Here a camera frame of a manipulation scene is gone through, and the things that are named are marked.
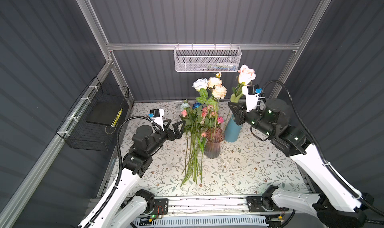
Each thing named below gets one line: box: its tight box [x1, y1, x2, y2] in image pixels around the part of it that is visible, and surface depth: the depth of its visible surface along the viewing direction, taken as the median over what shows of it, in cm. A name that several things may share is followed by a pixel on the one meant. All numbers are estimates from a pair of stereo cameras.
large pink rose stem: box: [230, 64, 256, 103], surface depth 51 cm
